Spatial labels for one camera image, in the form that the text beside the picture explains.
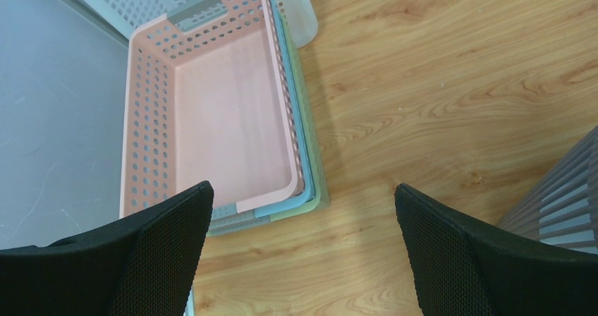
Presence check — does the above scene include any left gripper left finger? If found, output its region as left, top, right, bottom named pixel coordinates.
left=1, top=181, right=214, bottom=315

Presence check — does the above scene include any blue perforated basket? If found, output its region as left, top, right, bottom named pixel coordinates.
left=211, top=6, right=311, bottom=222

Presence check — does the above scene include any pink perforated basket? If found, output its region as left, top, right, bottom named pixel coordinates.
left=120, top=0, right=304, bottom=217

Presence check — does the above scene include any grey slatted waste bin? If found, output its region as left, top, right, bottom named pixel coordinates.
left=497, top=128, right=597, bottom=255

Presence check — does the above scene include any green perforated basket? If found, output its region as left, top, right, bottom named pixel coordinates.
left=207, top=11, right=330, bottom=236

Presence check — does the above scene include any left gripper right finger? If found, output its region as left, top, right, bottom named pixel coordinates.
left=394, top=183, right=597, bottom=315

